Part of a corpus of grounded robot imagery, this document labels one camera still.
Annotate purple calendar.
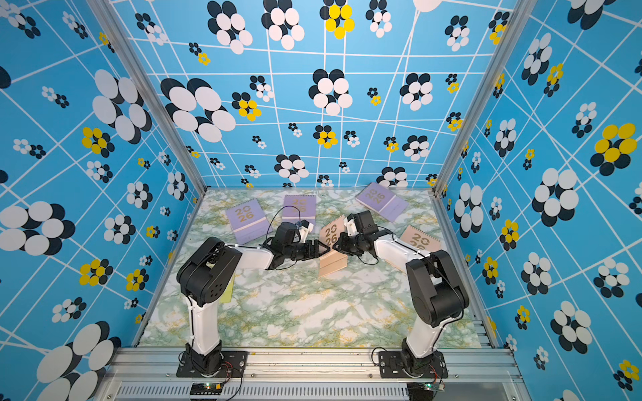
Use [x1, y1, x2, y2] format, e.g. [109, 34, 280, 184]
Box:
[282, 195, 317, 225]
[355, 182, 409, 222]
[225, 199, 272, 244]

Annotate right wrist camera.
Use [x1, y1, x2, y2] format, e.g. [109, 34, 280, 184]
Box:
[344, 214, 358, 237]

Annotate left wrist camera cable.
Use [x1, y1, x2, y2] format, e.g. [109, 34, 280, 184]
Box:
[262, 202, 308, 252]

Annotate pink calendar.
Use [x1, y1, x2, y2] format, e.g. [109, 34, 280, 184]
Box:
[319, 215, 348, 277]
[401, 226, 443, 252]

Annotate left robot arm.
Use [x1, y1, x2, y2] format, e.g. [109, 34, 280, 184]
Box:
[177, 221, 331, 377]

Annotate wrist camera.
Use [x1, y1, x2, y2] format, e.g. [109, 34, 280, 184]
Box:
[344, 214, 358, 237]
[295, 220, 314, 242]

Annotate purple calendar far right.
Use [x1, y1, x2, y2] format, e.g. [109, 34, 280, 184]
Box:
[355, 182, 409, 222]

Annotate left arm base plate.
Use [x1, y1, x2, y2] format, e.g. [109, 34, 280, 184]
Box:
[176, 351, 249, 379]

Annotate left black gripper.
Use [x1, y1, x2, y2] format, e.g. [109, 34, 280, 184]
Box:
[284, 239, 332, 261]

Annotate aluminium front rail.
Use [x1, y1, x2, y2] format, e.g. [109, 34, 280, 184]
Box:
[95, 348, 531, 400]

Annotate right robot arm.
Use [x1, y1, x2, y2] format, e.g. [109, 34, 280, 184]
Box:
[333, 211, 470, 379]

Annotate purple calendar middle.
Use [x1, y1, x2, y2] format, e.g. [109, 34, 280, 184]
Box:
[282, 195, 317, 225]

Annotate aluminium corner post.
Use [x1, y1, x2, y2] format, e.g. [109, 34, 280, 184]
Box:
[88, 1, 207, 196]
[434, 0, 538, 198]

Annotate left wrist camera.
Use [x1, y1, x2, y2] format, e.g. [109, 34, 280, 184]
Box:
[295, 220, 314, 242]

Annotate right aluminium corner post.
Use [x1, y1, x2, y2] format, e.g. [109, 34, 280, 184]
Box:
[434, 0, 538, 198]

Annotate right circuit board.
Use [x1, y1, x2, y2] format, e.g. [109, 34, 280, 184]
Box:
[407, 383, 444, 401]

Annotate purple calendar far left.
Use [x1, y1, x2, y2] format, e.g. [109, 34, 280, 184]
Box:
[225, 199, 272, 244]

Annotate circuit board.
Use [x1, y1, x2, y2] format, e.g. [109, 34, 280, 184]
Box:
[407, 383, 444, 401]
[190, 383, 224, 398]

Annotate left circuit board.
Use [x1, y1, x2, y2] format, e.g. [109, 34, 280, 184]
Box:
[190, 383, 224, 398]

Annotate left aluminium corner post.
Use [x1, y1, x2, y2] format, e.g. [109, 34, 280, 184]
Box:
[88, 1, 207, 196]

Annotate green calendar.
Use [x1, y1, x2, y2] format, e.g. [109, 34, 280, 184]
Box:
[219, 276, 235, 304]

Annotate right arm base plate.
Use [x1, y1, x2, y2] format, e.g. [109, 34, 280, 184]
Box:
[376, 350, 449, 381]

